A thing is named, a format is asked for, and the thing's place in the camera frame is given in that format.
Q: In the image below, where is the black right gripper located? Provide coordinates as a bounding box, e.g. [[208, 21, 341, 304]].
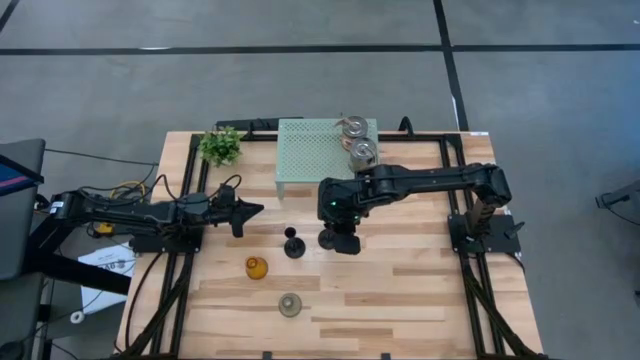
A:
[[317, 176, 374, 255]]

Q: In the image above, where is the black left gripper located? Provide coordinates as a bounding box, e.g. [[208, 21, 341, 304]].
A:
[[199, 183, 265, 239]]

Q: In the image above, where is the amber ribbed glass candle holder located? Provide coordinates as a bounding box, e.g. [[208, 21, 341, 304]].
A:
[[244, 255, 270, 281]]

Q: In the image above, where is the clear ribbed glass candle holder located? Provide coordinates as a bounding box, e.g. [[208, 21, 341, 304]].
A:
[[278, 292, 304, 319]]

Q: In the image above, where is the small potted green plant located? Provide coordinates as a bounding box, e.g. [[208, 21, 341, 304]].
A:
[[198, 125, 245, 169]]

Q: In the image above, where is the green perforated metal shelf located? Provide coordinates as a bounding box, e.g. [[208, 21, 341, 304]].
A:
[[274, 117, 381, 201]]

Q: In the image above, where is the black power strip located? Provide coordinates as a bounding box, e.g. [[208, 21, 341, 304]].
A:
[[214, 116, 305, 134]]

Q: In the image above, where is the white printed paper sheet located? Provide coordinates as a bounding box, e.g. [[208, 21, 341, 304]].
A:
[[77, 242, 137, 316]]

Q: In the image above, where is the black stand leg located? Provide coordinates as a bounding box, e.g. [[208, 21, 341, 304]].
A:
[[24, 214, 132, 296]]

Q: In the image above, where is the dark monitor screen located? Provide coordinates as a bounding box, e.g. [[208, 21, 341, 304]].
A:
[[0, 153, 45, 197]]

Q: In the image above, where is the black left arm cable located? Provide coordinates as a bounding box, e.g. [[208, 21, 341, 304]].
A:
[[149, 173, 244, 201]]

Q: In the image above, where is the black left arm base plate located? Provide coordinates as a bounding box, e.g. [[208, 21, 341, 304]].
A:
[[129, 232, 205, 255]]

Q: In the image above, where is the black aluminium table frame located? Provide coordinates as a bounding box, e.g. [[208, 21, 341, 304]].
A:
[[119, 130, 546, 360]]

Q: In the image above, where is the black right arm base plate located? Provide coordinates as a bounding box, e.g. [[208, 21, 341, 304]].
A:
[[447, 213, 522, 255]]

